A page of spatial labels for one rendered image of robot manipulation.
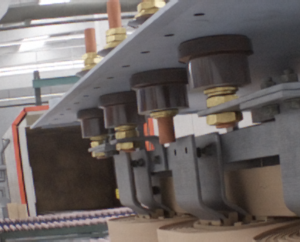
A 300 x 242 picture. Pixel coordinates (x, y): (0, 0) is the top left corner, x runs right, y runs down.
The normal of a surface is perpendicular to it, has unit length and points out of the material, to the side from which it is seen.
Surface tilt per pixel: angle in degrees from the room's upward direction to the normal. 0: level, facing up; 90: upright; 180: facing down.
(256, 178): 90
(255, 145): 90
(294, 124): 90
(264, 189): 90
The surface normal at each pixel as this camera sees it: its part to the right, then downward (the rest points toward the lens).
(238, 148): -0.95, 0.09
